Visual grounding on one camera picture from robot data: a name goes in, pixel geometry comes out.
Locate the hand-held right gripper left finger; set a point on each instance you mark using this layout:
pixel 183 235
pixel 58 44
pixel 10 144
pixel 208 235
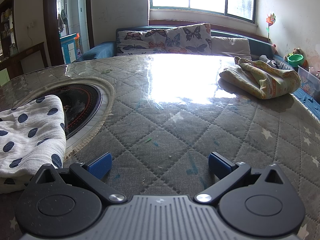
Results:
pixel 100 166

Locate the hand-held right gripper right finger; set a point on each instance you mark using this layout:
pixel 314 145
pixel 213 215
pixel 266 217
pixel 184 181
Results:
pixel 220 165

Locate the white polka dot pants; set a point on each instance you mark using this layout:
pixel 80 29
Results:
pixel 30 135

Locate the grey quilted star table cover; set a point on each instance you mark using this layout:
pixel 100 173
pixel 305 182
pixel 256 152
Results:
pixel 175 135

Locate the round black hotplate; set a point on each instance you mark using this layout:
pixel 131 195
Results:
pixel 80 105

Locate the yellow patterned cloth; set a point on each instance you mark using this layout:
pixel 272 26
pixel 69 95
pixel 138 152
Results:
pixel 265 80

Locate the grey plush toy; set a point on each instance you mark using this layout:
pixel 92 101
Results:
pixel 268 61

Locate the teal sofa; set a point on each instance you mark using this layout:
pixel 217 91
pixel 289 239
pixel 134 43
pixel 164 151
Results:
pixel 102 50

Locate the beige cushion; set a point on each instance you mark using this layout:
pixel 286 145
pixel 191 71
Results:
pixel 231 47

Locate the clear plastic storage box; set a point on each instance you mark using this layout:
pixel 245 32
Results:
pixel 307 81

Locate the blue cabinet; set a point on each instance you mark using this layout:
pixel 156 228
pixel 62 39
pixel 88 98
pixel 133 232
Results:
pixel 68 48

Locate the pink toy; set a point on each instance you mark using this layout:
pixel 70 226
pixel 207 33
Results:
pixel 273 48

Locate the green bowl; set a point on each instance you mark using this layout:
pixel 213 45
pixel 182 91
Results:
pixel 295 60

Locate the butterfly print cushion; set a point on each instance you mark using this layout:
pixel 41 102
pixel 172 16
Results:
pixel 190 37
pixel 140 41

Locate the dark wooden sideboard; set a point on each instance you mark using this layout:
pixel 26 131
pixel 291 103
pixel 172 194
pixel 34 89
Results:
pixel 27 55

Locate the brown plush toy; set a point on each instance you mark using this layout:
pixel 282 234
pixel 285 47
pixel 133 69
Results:
pixel 297 51

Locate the hanging towel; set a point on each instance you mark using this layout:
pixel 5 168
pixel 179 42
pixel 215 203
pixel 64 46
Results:
pixel 62 20

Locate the colourful pinwheel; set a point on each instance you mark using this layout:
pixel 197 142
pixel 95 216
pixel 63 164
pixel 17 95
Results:
pixel 270 19

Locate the wooden shelf cabinet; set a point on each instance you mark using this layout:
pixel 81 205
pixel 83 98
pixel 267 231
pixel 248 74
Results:
pixel 7 30

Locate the dark wooden door frame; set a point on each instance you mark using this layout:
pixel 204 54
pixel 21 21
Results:
pixel 51 30

